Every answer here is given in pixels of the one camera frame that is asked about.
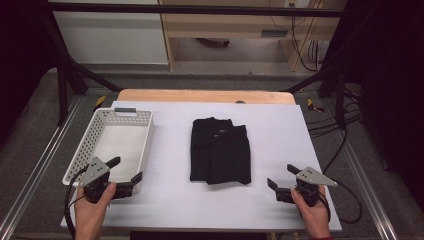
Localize yellow and black tape piece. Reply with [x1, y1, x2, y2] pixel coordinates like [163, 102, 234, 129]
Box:
[93, 95, 107, 110]
[306, 98, 326, 114]

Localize white cabinet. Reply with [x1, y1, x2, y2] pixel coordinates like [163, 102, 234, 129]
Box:
[49, 0, 170, 66]

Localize person's right hand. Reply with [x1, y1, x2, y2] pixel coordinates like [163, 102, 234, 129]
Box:
[290, 185, 332, 224]

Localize right hand-held gripper cable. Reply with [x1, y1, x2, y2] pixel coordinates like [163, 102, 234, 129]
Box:
[319, 179, 364, 225]

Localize black garment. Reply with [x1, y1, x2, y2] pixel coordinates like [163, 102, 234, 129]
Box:
[189, 116, 252, 186]

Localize light wooden desk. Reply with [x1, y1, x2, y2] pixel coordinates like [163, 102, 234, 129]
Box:
[157, 0, 348, 73]

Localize aluminium floor rail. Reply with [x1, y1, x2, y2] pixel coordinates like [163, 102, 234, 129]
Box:
[0, 96, 83, 240]
[321, 99, 400, 240]

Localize bundle of black floor cables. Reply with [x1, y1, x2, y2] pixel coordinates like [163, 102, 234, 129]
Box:
[306, 84, 365, 140]

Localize white perforated plastic basket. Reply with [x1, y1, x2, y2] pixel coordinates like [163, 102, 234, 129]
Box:
[62, 107, 155, 194]

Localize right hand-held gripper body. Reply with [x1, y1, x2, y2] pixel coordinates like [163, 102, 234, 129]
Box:
[275, 166, 338, 208]

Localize white foam board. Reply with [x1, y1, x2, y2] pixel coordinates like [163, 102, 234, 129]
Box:
[60, 100, 343, 233]

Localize left hand-held gripper cable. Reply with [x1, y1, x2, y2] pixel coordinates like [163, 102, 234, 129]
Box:
[63, 164, 90, 240]

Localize dark curtain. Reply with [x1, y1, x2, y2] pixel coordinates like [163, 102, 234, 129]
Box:
[0, 0, 56, 151]
[343, 0, 424, 212]

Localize hand-held gripper cable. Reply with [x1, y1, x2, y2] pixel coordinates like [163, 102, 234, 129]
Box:
[63, 164, 90, 240]
[319, 179, 364, 225]

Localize grey power strip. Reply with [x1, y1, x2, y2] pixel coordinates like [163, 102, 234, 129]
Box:
[260, 29, 289, 38]

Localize black hanging cables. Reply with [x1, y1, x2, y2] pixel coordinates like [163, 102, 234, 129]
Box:
[290, 14, 323, 73]

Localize person's left hand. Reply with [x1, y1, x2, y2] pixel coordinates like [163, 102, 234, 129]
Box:
[73, 182, 117, 224]

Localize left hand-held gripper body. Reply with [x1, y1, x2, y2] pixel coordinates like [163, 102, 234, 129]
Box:
[79, 156, 135, 204]

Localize black metal frame stand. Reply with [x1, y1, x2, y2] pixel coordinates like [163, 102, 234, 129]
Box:
[39, 9, 123, 127]
[283, 61, 349, 130]

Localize wooden board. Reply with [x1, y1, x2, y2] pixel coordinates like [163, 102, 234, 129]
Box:
[117, 88, 297, 106]

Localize black metal frame bar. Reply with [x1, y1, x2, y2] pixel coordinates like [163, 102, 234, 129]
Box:
[46, 1, 348, 18]

